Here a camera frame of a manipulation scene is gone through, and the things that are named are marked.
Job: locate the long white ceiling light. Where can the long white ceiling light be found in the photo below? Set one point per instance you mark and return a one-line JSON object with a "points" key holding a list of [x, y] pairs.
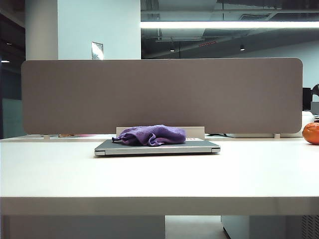
{"points": [[224, 24]]}

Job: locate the grey-brown fabric desk divider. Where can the grey-brown fabric desk divider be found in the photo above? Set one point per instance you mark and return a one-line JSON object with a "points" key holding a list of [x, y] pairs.
{"points": [[162, 94]]}

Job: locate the purple cloth rag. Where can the purple cloth rag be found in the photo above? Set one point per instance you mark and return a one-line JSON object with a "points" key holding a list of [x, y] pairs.
{"points": [[159, 134]]}

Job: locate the black computer monitor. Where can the black computer monitor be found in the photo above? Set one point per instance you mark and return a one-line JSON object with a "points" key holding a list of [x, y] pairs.
{"points": [[309, 99]]}

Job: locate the orange fruit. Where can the orange fruit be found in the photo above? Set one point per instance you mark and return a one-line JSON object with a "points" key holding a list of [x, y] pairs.
{"points": [[311, 133]]}

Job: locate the white divider bracket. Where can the white divider bracket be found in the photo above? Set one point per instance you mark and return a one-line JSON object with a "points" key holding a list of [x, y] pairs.
{"points": [[45, 136], [276, 135]]}

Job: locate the pink flat item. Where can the pink flat item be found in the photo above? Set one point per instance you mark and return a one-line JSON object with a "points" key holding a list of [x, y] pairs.
{"points": [[84, 135]]}

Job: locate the black ceiling spot lamp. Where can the black ceiling spot lamp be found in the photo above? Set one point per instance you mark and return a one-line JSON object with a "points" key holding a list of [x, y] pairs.
{"points": [[241, 47]]}

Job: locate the silver closed laptop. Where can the silver closed laptop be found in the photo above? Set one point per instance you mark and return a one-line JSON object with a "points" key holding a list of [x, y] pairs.
{"points": [[154, 150]]}

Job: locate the metal wall plate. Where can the metal wall plate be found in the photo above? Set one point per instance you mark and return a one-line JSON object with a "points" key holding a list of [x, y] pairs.
{"points": [[97, 50]]}

